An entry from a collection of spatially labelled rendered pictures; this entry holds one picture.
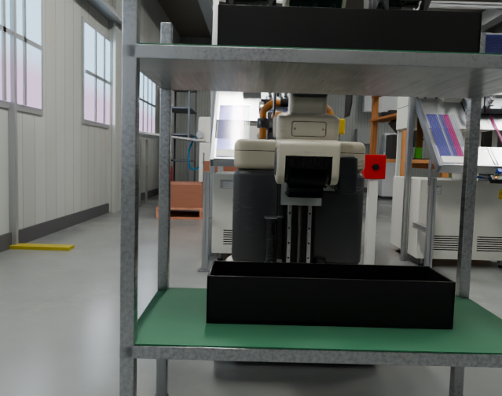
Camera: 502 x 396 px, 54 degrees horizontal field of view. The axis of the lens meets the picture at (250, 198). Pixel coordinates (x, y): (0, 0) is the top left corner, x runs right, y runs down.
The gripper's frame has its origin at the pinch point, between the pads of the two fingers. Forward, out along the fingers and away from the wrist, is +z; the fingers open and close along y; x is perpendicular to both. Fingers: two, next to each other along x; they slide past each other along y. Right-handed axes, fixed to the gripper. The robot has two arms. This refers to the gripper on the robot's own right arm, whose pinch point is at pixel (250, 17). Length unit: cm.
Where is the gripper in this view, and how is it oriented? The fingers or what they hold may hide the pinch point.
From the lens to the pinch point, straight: 145.7
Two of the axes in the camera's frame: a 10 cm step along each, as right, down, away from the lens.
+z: -0.2, 9.3, -3.7
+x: -0.1, 3.7, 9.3
